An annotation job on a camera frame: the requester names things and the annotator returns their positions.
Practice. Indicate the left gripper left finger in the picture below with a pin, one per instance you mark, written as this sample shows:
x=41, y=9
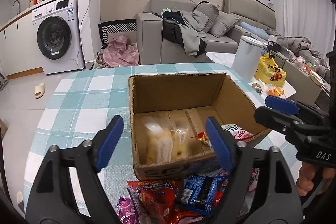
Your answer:
x=52, y=198

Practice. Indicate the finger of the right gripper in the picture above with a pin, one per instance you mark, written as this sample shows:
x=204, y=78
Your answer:
x=276, y=120
x=287, y=107

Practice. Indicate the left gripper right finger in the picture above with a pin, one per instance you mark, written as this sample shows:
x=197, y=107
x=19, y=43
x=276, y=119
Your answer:
x=275, y=199

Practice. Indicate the purple candy bag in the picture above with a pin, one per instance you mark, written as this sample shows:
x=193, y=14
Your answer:
x=127, y=212

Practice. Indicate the blue cookie packet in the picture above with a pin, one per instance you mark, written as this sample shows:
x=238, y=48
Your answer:
x=198, y=194

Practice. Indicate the red chips bag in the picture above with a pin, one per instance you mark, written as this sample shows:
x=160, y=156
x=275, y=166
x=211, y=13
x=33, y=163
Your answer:
x=154, y=200

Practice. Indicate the clear bread package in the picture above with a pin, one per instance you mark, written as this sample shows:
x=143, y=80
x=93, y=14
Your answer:
x=165, y=142

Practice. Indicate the red oreo cookie pack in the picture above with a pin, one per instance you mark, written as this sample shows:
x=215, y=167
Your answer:
x=233, y=200

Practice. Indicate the person's right hand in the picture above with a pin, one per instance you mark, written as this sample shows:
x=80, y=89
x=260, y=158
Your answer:
x=307, y=173

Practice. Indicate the orange peels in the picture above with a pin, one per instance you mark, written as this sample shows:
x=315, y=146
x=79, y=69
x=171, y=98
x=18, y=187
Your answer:
x=277, y=91

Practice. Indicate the yellow plastic bag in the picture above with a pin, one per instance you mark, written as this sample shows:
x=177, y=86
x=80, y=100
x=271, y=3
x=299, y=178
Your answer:
x=269, y=72

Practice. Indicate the white cylindrical bin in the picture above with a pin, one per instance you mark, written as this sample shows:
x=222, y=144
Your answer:
x=247, y=57

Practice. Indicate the grey sofa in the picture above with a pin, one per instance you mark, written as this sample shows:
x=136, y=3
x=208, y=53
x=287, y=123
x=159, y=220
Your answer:
x=224, y=36

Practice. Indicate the plaid teal tablecloth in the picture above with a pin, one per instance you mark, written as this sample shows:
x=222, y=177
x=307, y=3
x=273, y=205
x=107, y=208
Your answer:
x=86, y=101

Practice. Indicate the SF cardboard box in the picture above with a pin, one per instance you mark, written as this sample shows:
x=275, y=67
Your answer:
x=189, y=99

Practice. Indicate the beige slipper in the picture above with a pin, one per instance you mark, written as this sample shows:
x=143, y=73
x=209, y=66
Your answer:
x=39, y=90

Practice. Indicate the grey cushion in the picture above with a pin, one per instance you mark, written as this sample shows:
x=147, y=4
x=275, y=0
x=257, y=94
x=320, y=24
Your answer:
x=211, y=12

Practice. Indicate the grey clothes pile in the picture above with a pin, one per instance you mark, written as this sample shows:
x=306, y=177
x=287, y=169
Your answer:
x=185, y=29

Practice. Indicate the pink cloth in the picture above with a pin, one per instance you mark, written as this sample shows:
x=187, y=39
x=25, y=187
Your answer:
x=119, y=53

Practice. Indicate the white washing machine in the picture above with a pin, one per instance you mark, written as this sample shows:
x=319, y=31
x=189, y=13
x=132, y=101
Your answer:
x=56, y=26

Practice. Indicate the black patterned basket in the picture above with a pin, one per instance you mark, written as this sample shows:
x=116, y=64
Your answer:
x=115, y=28

